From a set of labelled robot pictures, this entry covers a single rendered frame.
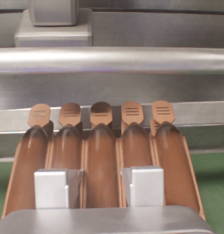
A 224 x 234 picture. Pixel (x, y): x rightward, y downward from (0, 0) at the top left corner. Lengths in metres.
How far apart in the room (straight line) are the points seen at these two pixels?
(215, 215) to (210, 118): 0.08
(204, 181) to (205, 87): 0.13
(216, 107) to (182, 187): 0.13
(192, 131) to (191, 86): 0.10
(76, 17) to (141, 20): 0.16
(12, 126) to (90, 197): 0.14
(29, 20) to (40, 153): 0.07
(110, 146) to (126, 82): 0.18
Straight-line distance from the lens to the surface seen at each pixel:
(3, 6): 0.31
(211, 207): 0.28
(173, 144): 0.18
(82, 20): 0.17
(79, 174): 0.16
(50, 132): 0.22
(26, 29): 0.16
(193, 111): 0.28
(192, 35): 0.33
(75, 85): 0.35
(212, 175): 0.29
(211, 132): 0.29
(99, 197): 0.16
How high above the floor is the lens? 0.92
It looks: 45 degrees down
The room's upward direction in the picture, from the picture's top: 3 degrees clockwise
